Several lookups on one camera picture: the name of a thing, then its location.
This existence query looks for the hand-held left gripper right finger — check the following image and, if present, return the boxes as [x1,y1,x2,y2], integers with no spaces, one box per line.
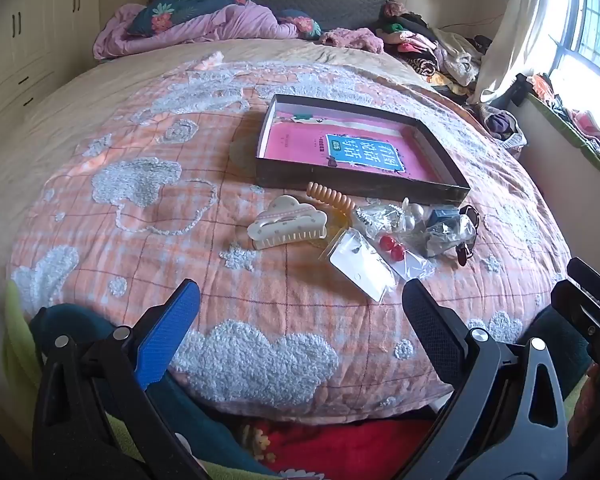
[401,279,570,480]

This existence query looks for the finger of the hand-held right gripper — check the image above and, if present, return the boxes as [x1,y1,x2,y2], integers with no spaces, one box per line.
[567,257,600,306]
[551,280,600,346]

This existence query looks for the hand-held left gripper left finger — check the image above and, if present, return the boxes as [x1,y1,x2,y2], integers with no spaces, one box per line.
[32,279,216,480]

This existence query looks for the red bead earrings bag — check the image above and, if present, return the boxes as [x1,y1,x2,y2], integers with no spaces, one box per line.
[375,232,436,281]

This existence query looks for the white earring card bag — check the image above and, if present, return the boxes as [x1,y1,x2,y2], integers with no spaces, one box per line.
[328,227,400,303]

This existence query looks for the clear bag with dark jewelry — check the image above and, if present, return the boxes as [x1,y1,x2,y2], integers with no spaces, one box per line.
[425,215,476,258]

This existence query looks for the bag of yellow hair rings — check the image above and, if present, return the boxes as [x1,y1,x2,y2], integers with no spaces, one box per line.
[320,207,361,261]

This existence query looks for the dark shallow cardboard box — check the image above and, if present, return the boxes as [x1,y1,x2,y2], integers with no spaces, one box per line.
[254,94,472,207]

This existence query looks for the silver jewelry bag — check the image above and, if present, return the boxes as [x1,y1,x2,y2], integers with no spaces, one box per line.
[352,204,406,238]

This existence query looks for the orange plaid bedspread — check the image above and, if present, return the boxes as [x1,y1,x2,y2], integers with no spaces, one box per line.
[7,57,573,421]

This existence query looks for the person's teal trouser legs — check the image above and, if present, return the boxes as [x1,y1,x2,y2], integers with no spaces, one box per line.
[30,302,261,476]

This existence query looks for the small blue box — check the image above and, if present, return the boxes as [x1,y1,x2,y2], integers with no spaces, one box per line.
[427,206,461,228]

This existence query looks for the pearl earrings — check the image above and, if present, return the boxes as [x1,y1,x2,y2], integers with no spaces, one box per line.
[400,197,431,236]

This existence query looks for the red patterned cloth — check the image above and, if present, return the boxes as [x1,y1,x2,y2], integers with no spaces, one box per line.
[240,417,441,480]

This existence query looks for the clothes on windowsill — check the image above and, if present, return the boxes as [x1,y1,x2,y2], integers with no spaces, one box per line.
[527,72,600,181]

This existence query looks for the cream hair claw clip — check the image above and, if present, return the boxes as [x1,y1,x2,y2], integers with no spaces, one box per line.
[246,196,328,251]

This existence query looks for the bag of clothes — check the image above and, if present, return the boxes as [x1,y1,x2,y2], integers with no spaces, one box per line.
[480,105,528,151]

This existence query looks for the beige bed sheet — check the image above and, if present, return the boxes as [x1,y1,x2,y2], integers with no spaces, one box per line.
[0,37,431,261]

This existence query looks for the barred window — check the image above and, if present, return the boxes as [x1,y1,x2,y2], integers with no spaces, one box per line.
[550,0,600,136]

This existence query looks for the cream curtain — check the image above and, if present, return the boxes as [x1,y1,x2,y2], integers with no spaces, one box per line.
[472,0,573,106]

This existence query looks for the pile of clothes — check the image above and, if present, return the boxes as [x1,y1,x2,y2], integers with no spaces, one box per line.
[375,2,493,98]

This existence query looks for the pink fuzzy garment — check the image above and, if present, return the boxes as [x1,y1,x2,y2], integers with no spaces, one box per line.
[319,27,385,55]

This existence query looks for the pink blanket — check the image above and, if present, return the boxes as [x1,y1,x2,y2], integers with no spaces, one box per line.
[92,0,301,60]

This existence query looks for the large floral pillow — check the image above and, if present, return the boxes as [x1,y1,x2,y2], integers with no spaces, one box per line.
[127,0,241,38]

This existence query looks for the white wardrobe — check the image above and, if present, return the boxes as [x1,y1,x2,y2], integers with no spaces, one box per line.
[0,0,101,121]

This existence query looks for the small floral pillow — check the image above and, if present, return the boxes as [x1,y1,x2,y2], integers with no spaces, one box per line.
[277,9,323,41]

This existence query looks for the orange spiral hair tie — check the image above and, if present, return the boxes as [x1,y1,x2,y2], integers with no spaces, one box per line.
[306,182,353,211]

